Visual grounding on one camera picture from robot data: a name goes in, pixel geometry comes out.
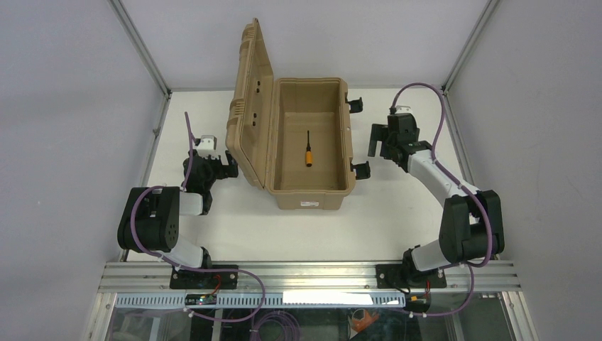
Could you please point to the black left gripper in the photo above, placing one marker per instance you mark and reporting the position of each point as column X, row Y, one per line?
column 218, row 167

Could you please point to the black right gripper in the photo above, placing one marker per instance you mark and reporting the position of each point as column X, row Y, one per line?
column 387, row 143

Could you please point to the orange handled screwdriver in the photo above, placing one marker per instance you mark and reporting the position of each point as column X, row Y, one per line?
column 308, row 152

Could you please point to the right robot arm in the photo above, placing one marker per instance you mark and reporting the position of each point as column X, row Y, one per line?
column 471, row 230

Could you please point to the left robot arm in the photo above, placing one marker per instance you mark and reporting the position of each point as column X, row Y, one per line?
column 150, row 223

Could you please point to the black box latch front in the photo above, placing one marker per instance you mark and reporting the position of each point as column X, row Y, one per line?
column 362, row 171

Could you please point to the black box latch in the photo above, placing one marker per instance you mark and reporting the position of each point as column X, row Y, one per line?
column 362, row 171
column 355, row 106

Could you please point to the black box latch rear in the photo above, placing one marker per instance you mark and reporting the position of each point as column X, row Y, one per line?
column 355, row 106

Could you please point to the tan plastic tool box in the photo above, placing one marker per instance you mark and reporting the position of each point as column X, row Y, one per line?
column 266, row 131

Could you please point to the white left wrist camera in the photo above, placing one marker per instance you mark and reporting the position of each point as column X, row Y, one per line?
column 206, row 147

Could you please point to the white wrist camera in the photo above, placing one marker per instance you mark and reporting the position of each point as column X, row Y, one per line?
column 206, row 147
column 402, row 109

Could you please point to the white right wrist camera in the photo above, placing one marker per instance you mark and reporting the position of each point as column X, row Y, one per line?
column 402, row 109

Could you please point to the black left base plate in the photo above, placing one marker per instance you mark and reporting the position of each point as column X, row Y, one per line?
column 226, row 278

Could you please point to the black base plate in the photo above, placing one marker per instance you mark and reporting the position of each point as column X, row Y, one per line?
column 226, row 278
column 405, row 275

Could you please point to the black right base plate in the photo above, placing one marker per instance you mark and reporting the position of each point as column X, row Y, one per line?
column 405, row 275

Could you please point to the white slotted cable duct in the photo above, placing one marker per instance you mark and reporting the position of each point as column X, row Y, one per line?
column 286, row 299

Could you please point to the aluminium frame post left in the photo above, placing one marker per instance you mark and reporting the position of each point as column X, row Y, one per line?
column 139, row 45

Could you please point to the aluminium frame post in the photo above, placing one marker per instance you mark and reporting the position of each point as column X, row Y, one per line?
column 139, row 45
column 471, row 42

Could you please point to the aluminium frame post right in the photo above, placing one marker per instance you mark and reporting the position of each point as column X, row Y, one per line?
column 471, row 42

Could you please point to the aluminium mounting rail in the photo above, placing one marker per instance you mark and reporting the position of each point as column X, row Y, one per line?
column 280, row 276

